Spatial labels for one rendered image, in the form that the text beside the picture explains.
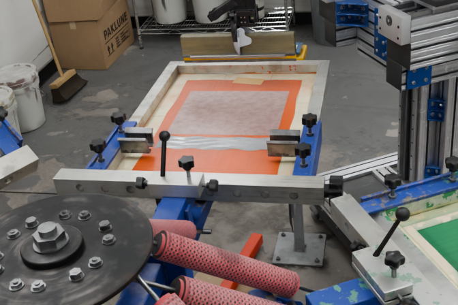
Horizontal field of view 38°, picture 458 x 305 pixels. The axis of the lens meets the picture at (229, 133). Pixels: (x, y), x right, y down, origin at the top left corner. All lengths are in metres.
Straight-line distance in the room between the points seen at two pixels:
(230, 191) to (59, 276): 0.70
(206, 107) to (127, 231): 1.16
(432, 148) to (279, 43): 0.84
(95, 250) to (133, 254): 0.06
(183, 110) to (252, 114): 0.23
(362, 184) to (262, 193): 1.50
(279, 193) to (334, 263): 1.40
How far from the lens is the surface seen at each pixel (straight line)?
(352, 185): 3.04
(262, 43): 2.16
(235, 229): 3.16
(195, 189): 1.53
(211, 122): 2.04
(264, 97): 2.17
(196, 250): 1.14
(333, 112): 4.11
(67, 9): 5.04
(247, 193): 1.58
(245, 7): 2.13
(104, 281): 0.94
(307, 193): 1.55
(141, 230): 1.02
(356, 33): 2.58
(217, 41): 2.19
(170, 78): 2.32
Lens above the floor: 1.90
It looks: 29 degrees down
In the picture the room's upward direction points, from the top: 6 degrees counter-clockwise
